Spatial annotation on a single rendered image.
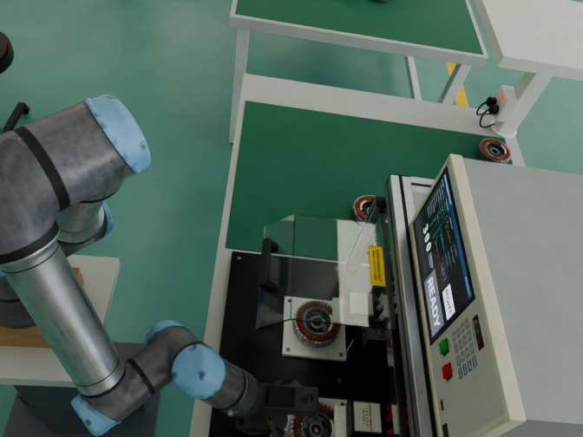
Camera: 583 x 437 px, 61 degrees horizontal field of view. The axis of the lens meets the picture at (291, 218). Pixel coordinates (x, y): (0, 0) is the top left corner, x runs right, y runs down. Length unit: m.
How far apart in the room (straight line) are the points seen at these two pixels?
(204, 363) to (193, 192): 1.70
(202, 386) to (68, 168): 0.38
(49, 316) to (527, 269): 0.67
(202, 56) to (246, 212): 1.92
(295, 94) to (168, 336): 1.14
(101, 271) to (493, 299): 0.93
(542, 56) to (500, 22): 0.16
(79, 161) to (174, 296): 1.50
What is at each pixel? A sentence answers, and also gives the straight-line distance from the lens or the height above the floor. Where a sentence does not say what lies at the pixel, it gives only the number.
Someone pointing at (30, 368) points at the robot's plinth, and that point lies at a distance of 1.26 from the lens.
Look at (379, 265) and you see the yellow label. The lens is 1.02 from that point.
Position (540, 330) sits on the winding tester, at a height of 1.32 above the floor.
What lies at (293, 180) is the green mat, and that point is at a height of 0.75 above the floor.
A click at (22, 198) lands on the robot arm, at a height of 1.38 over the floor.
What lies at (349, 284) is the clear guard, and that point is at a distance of 0.97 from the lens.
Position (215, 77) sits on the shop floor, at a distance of 3.07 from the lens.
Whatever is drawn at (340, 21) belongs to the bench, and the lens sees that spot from 2.28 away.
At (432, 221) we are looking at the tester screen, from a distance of 0.93.
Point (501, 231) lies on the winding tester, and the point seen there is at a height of 1.32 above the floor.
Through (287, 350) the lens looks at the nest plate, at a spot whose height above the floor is 0.78.
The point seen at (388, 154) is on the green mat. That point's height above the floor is 0.75.
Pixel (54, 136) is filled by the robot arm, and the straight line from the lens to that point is 0.68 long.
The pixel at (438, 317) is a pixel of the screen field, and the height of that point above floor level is 1.18.
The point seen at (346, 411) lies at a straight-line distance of 1.07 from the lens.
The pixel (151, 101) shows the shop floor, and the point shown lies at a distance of 2.90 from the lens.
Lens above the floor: 1.88
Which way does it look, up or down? 52 degrees down
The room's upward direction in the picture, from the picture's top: 15 degrees clockwise
